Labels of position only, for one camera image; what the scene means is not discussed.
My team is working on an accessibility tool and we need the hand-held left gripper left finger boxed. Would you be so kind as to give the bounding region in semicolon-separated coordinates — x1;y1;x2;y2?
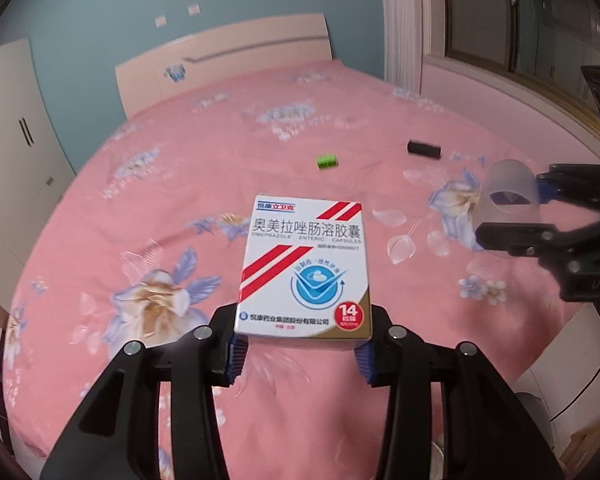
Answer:
40;304;249;480

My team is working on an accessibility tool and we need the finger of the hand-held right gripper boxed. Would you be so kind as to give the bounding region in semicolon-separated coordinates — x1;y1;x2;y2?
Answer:
475;220;588;262
534;162;600;207

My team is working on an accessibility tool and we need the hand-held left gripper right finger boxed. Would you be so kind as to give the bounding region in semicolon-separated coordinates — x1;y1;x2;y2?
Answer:
354;304;565;480

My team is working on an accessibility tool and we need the translucent plastic cup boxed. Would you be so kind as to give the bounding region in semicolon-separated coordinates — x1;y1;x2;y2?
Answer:
472;158;542;261

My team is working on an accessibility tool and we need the white red-striped medicine box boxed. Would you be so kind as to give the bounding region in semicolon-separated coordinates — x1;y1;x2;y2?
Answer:
233;193;374;345

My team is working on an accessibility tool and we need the white bedside cabinet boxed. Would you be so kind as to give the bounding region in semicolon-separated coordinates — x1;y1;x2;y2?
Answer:
509;305;600;463

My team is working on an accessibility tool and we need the small black box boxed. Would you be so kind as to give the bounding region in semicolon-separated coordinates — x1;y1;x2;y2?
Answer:
406;140;442;161

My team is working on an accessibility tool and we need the pink floral bed sheet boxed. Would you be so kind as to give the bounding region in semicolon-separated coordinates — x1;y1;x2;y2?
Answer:
0;57;600;480

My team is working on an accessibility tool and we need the window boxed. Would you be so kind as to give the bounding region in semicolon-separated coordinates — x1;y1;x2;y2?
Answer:
442;0;600;92

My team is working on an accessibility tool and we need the white curtain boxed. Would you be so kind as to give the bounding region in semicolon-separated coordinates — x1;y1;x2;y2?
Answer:
377;0;449;84

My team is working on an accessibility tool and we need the cream wardrobe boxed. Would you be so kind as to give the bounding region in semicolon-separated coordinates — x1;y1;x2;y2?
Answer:
0;37;78;331

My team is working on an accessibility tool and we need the light wooden headboard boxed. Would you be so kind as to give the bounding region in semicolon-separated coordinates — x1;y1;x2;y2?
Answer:
114;14;334;120

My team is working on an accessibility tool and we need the black cable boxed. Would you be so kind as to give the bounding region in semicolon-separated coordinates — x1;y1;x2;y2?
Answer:
550;340;600;423

